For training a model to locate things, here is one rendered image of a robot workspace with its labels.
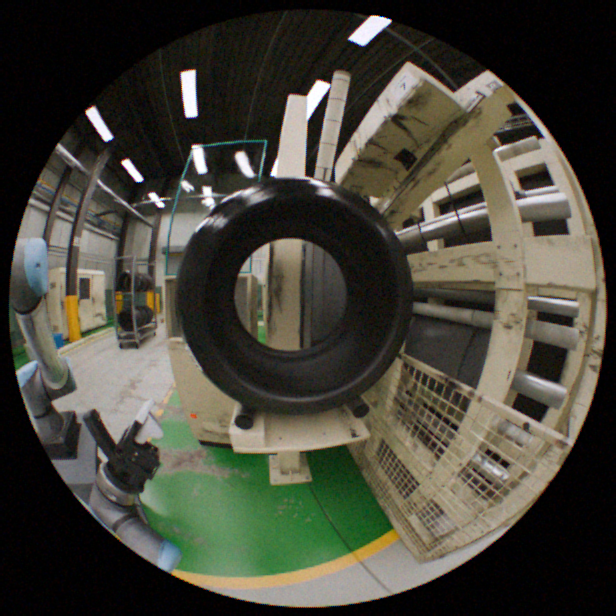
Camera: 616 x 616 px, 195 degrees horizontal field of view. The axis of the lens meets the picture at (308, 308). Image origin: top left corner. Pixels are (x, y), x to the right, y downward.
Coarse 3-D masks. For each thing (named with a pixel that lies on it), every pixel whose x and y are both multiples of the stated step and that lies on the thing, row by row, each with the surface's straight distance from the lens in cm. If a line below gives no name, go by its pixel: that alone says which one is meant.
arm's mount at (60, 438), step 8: (64, 416) 116; (72, 416) 114; (64, 424) 110; (72, 424) 112; (80, 424) 120; (64, 432) 105; (72, 432) 110; (40, 440) 112; (48, 440) 108; (56, 440) 104; (64, 440) 100; (72, 440) 107; (48, 448) 110; (56, 448) 106; (64, 448) 103; (72, 448) 105; (56, 456) 111; (64, 456) 108; (72, 456) 106
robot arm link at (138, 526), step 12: (132, 516) 50; (120, 528) 49; (132, 528) 48; (144, 528) 49; (132, 540) 48; (144, 540) 48; (156, 540) 48; (168, 540) 51; (144, 552) 48; (156, 552) 47; (168, 552) 47; (180, 552) 50; (156, 564) 48; (168, 564) 47
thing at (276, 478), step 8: (272, 456) 143; (304, 456) 145; (272, 464) 141; (272, 472) 138; (304, 472) 137; (272, 480) 134; (280, 480) 134; (288, 480) 134; (296, 480) 133; (304, 480) 133
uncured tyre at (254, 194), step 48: (240, 192) 37; (288, 192) 34; (336, 192) 37; (192, 240) 36; (240, 240) 58; (336, 240) 62; (384, 240) 38; (192, 288) 33; (384, 288) 55; (192, 336) 35; (240, 336) 59; (336, 336) 62; (384, 336) 52; (240, 384) 35; (288, 384) 55; (336, 384) 52
